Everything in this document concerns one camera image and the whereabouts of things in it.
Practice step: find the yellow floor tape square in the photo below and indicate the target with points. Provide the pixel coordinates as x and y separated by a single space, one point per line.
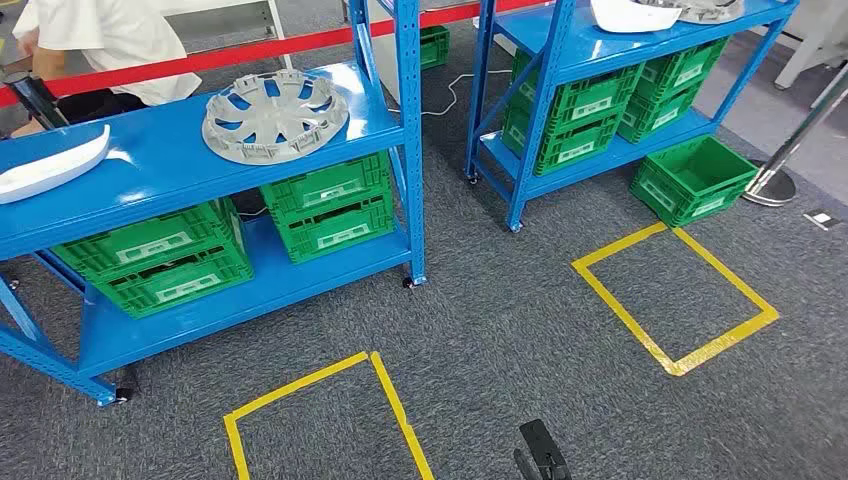
391 391
676 366

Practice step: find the floor socket plate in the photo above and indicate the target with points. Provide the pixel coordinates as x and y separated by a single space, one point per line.
821 218

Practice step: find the black stanchion post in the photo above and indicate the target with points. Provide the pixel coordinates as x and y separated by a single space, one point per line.
36 99

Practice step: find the red barrier belt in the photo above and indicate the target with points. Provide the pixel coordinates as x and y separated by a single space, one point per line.
232 56

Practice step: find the white curved car part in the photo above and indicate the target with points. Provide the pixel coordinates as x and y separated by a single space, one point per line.
629 16
46 172

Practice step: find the white table frame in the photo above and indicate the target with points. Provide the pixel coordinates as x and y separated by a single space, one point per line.
815 33

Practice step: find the person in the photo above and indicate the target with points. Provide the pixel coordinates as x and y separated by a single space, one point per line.
112 40

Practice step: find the chrome stanchion post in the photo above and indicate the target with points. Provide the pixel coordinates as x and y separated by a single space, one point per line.
772 184

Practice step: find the white desk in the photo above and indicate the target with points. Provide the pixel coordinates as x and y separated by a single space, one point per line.
212 5

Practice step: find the grey plastic wheel hubcap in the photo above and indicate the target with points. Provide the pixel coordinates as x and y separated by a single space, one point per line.
275 118
712 13

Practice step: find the blue metal shelf rack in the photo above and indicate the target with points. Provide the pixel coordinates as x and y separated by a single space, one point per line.
596 46
166 159

